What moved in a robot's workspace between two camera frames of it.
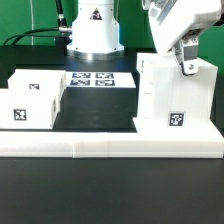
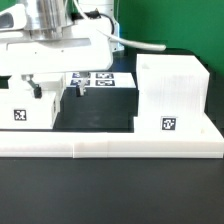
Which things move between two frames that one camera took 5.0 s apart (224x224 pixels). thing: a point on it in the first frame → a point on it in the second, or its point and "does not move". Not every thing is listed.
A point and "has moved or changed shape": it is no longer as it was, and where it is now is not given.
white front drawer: [29, 108] does not move
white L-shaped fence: [110, 144] does not move
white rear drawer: [37, 79] does not move
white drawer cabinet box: [171, 102] has moved or changed shape
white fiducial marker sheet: [97, 80] does not move
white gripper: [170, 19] → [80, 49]
